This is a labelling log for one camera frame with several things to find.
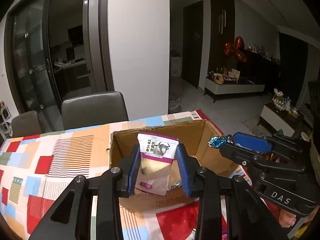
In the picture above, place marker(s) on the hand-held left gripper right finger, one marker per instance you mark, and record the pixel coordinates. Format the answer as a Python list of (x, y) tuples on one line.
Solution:
[(185, 172)]

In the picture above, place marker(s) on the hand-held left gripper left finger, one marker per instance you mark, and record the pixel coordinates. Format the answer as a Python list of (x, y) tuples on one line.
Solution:
[(133, 172)]

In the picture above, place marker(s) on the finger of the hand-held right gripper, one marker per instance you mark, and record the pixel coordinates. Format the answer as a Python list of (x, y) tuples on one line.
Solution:
[(237, 155), (252, 142)]

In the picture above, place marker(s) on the blue foil candy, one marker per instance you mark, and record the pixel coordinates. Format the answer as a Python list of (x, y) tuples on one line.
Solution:
[(217, 141)]

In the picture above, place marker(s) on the white purple snack packet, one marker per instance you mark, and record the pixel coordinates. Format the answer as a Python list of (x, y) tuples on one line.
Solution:
[(156, 150)]

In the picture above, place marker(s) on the brown cardboard box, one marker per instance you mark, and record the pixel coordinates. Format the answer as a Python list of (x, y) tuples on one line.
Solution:
[(195, 135)]

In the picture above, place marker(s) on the person's right hand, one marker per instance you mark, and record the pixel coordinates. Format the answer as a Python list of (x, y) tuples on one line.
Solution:
[(286, 220)]

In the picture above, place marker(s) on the silver foil wrapped candy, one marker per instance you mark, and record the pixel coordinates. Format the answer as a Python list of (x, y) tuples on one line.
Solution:
[(175, 185)]

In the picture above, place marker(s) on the white coffee table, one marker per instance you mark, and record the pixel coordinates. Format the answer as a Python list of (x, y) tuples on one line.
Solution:
[(275, 120)]

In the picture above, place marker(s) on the flower shaped vase ornament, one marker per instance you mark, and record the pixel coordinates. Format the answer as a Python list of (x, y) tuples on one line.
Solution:
[(278, 100)]

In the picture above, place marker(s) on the yellow round tin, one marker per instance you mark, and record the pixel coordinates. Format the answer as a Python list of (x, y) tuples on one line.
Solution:
[(293, 113)]

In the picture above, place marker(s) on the white low cabinet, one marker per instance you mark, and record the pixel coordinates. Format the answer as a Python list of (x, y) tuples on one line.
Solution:
[(232, 88)]

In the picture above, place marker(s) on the woven basket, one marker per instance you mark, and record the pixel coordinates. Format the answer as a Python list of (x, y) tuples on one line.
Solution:
[(219, 79)]

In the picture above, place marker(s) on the dark sideboard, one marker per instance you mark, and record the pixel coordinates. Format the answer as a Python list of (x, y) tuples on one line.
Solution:
[(260, 70)]

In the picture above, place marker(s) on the grey leather chair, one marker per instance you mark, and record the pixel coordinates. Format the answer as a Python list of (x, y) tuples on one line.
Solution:
[(95, 110), (25, 125)]

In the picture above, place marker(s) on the dark curtain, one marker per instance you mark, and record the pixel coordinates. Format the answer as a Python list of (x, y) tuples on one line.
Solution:
[(292, 70)]

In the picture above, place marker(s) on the colourful patchwork tablecloth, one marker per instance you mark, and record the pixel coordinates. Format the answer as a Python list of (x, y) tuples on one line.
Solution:
[(50, 160)]

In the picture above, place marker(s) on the row of small ornaments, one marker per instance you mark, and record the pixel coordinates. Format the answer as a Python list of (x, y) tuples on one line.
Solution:
[(255, 47)]

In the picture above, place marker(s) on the white hallway box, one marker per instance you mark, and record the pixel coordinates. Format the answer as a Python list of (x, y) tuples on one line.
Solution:
[(175, 67)]

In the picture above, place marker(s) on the kitchen counter cabinet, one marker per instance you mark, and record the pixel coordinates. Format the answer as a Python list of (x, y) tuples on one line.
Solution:
[(72, 77)]

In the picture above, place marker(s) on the dark room door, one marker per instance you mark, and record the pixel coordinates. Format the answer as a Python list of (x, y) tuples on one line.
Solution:
[(192, 45)]

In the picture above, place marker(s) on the silver refrigerator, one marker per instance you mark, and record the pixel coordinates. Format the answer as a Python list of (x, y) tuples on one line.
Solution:
[(91, 42)]

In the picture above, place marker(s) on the white storage rack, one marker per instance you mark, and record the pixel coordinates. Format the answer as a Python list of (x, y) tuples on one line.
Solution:
[(5, 117)]

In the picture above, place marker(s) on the black range hood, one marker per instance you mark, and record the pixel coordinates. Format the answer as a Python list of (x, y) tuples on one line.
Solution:
[(75, 36)]

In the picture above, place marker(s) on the dark framed glass sliding door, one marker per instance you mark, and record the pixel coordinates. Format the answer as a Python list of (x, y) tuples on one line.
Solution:
[(27, 55)]

